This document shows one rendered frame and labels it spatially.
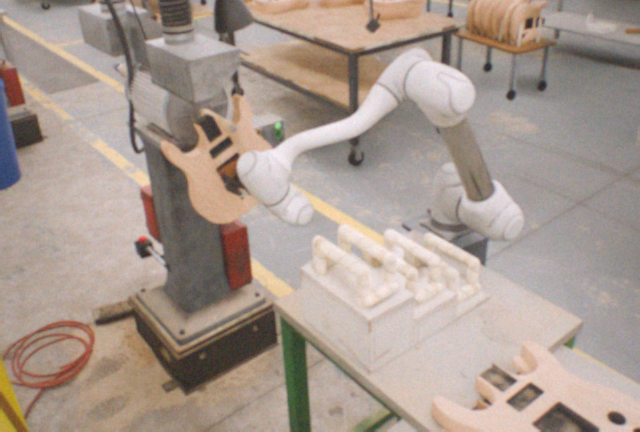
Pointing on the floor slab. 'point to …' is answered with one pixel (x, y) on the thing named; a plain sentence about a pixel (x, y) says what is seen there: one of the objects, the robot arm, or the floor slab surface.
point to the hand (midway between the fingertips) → (233, 171)
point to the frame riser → (210, 349)
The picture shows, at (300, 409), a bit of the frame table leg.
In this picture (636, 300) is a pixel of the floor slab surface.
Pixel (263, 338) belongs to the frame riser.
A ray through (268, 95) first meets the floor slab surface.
